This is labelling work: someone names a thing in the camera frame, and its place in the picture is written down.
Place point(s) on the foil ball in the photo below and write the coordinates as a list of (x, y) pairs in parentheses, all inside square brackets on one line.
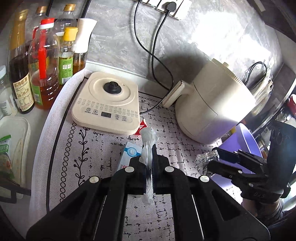
[(202, 161)]

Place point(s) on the white hanging plastic bags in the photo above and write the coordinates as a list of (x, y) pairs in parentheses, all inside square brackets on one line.
[(262, 94)]

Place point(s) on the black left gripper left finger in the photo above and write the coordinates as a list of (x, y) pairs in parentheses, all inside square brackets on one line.
[(95, 210)]

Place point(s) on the cream induction cooker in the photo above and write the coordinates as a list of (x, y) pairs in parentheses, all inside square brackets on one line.
[(108, 103)]

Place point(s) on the white top oil dispenser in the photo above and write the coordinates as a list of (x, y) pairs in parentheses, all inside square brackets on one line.
[(85, 27)]

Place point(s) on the dark soy sauce bottle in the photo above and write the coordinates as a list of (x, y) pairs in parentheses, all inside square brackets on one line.
[(19, 75)]

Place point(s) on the white blue paper packet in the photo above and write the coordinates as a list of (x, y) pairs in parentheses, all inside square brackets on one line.
[(130, 151)]

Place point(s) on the red cap oil bottle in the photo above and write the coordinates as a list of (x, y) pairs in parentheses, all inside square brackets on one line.
[(43, 58)]

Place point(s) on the gold cap clear bottle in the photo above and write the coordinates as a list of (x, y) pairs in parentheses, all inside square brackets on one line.
[(67, 19)]

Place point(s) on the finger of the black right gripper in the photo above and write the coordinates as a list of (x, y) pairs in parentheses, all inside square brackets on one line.
[(226, 155), (223, 170)]

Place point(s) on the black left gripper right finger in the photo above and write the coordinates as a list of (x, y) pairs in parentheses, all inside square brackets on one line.
[(202, 210)]

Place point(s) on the yellow cap green label bottle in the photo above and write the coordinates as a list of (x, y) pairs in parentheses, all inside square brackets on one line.
[(67, 54)]

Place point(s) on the patterned white table mat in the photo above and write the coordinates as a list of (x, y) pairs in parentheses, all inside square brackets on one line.
[(68, 154)]

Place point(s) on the white wall socket panel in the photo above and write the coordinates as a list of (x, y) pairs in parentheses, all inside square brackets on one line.
[(181, 11)]

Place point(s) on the right hand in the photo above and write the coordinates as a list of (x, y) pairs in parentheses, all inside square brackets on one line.
[(267, 209)]

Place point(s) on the purple plastic trash bucket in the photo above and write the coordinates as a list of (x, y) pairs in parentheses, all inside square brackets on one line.
[(243, 140)]

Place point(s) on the white plastic food container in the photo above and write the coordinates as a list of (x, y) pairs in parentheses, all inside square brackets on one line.
[(15, 138)]

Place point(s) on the cream air fryer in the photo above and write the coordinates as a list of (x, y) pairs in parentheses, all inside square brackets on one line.
[(215, 102)]

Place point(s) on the red small wrapper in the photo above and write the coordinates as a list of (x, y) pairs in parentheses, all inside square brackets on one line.
[(143, 124)]

